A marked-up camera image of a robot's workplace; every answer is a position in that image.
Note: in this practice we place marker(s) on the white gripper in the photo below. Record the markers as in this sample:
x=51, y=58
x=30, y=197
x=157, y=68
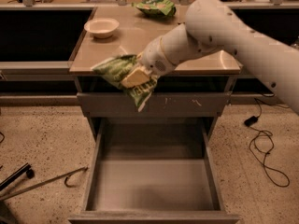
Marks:
x=153, y=58

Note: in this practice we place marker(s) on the green jalapeno chip bag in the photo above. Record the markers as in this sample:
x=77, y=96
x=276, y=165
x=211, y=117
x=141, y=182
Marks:
x=116, y=68

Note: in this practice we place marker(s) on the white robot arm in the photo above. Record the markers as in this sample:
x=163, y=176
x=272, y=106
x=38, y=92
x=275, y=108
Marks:
x=211, y=26

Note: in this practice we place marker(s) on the grey drawer cabinet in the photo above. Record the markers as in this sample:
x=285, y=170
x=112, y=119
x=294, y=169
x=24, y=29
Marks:
x=196, y=89

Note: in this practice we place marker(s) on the closed grey top drawer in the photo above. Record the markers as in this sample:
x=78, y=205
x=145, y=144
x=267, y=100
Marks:
x=116, y=105

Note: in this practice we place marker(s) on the green chip bag on counter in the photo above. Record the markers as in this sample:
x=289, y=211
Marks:
x=156, y=8

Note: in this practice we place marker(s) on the open grey middle drawer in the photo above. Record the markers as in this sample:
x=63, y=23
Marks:
x=154, y=171

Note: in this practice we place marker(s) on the white bowl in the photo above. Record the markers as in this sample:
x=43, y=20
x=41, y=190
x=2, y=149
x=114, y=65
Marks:
x=102, y=27

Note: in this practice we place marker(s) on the metal hooked rod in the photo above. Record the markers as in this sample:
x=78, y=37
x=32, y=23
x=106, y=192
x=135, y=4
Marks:
x=43, y=183

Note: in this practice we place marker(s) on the black wheeled stand leg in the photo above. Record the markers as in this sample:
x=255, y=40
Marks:
x=25, y=169

